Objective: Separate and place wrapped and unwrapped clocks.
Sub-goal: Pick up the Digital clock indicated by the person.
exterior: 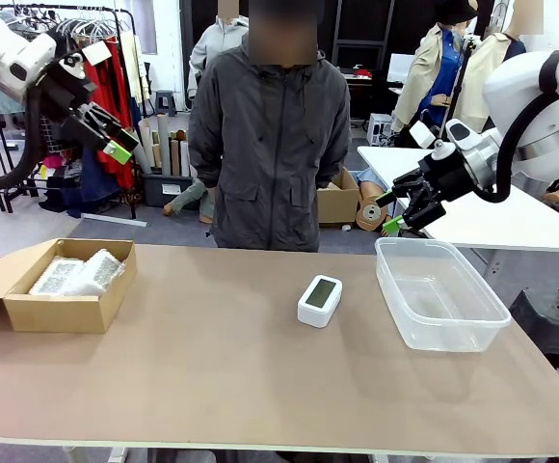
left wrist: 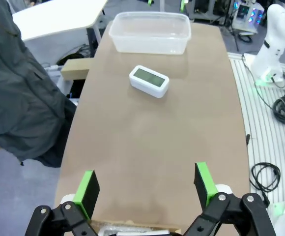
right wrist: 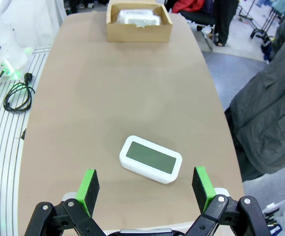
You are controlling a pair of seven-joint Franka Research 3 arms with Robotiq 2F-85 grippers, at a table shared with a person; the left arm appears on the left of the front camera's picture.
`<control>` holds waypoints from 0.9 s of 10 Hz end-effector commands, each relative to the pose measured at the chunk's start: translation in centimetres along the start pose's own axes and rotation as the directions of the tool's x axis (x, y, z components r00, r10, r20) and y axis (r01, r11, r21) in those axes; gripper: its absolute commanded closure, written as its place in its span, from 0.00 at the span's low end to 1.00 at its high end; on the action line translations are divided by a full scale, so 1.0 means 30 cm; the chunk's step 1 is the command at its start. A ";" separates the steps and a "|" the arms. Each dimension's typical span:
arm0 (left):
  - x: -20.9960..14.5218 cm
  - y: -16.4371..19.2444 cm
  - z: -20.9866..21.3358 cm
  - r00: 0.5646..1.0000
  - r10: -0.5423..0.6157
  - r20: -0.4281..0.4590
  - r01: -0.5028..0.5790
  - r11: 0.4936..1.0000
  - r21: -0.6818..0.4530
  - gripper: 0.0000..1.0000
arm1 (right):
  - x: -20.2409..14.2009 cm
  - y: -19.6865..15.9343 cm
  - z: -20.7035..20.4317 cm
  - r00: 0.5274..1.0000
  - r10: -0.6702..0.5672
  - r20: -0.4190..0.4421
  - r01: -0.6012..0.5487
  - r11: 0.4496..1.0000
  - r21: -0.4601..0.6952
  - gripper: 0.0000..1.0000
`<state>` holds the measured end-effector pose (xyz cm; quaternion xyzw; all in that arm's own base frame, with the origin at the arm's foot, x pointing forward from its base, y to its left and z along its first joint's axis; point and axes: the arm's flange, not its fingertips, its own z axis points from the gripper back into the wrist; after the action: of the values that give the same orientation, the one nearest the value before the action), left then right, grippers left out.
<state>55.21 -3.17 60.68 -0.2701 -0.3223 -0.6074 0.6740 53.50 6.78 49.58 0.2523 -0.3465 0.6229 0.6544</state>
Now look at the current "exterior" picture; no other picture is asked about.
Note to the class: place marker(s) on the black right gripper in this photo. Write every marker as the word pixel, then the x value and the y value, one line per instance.
pixel 448 176

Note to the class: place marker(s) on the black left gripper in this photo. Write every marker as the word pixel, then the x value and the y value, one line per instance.
pixel 65 91

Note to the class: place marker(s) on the mannequin in grey hoodie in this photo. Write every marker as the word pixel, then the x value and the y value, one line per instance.
pixel 212 43

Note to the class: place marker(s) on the bubble-wrapped white clock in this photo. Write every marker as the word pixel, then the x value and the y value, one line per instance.
pixel 55 277

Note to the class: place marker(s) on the mannequin in beige cape, navy shirt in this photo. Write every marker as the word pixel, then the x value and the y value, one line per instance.
pixel 477 72

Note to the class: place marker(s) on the unwrapped white digital clock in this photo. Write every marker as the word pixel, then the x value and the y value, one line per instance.
pixel 318 313

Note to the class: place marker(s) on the grey storage bin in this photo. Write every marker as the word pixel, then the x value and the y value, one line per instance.
pixel 159 193

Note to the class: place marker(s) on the black clothes rack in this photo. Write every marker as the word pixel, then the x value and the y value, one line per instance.
pixel 91 8

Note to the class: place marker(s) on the white display panel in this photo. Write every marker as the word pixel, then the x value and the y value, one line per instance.
pixel 400 67

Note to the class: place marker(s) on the red hanging garment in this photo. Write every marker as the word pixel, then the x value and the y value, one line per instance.
pixel 115 96

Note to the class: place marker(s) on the open cardboard carton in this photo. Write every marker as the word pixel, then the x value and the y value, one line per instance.
pixel 337 202

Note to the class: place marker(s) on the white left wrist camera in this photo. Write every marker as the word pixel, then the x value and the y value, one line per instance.
pixel 97 52

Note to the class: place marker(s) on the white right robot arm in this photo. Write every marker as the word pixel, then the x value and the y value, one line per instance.
pixel 540 96

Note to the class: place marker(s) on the clear plastic container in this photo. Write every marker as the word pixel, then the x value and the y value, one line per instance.
pixel 453 337

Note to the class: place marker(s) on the grey step stool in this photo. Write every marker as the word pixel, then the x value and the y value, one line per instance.
pixel 165 101

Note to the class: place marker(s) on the brown cardboard box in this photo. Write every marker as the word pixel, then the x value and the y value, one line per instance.
pixel 67 313

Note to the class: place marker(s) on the bubble-wrapped clock with wrap tail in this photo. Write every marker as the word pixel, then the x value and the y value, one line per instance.
pixel 101 267

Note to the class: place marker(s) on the tall grey paper roll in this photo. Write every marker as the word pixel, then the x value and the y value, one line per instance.
pixel 164 144

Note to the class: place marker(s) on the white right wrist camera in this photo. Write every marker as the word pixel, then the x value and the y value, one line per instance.
pixel 421 132

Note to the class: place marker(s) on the brown paper roll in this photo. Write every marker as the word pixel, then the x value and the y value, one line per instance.
pixel 175 159

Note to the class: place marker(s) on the white table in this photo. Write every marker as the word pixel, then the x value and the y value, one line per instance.
pixel 501 226

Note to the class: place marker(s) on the mannequin in green-grey shirt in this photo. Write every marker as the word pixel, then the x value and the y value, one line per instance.
pixel 188 195

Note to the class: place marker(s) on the mannequin in beige coat, black hat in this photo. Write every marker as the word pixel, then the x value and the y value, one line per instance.
pixel 424 72

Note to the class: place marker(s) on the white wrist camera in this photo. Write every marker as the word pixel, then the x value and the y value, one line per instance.
pixel 421 132
pixel 97 52

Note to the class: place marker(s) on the person in dark jacket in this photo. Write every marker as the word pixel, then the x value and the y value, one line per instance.
pixel 270 144

